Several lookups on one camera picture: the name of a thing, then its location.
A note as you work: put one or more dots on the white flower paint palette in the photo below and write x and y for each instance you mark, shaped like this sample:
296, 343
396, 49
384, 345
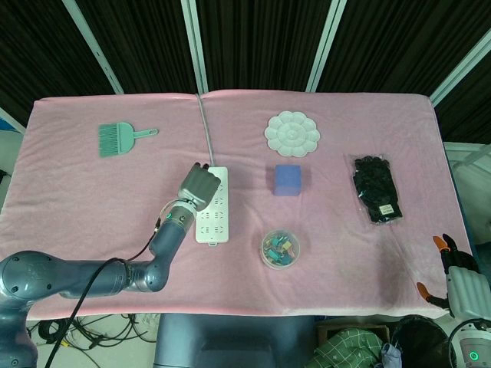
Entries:
292, 133

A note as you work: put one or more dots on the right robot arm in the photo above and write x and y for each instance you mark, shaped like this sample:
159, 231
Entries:
473, 345

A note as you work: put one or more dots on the black gloves in clear bag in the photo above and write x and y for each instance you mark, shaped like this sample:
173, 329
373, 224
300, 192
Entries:
374, 188

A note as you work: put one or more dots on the black pleated curtain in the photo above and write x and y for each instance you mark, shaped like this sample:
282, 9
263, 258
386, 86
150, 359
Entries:
261, 38

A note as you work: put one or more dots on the dark grey robot torso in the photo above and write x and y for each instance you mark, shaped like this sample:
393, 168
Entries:
234, 341

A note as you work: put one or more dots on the blue cube box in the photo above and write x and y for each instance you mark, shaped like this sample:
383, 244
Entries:
287, 182

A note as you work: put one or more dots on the white partition post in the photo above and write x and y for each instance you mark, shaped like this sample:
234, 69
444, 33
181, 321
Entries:
195, 46
94, 46
326, 46
460, 65

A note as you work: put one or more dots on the clear tub of binder clips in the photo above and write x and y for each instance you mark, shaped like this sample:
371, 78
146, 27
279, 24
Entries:
281, 249

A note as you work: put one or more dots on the green small hand brush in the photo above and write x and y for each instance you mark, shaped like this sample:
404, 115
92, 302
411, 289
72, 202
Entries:
120, 140

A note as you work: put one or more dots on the green plaid cloth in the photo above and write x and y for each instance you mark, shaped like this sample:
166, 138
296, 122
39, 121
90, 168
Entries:
345, 350

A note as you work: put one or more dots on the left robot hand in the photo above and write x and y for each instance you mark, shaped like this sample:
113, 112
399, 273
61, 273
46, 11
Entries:
199, 186

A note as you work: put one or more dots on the black waste bin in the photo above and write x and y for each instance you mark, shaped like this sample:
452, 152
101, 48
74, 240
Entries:
420, 337

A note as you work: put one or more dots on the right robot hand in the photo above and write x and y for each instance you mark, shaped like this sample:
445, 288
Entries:
466, 287

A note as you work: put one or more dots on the white furniture piece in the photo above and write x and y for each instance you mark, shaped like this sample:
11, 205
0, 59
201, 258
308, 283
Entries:
472, 184

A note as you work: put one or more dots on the white power strip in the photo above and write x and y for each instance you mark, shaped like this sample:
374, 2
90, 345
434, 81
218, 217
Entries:
216, 224

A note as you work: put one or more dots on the pink table cloth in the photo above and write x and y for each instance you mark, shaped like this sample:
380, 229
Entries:
96, 199

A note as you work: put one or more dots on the brown cardboard box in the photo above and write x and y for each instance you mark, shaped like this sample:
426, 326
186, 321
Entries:
379, 329

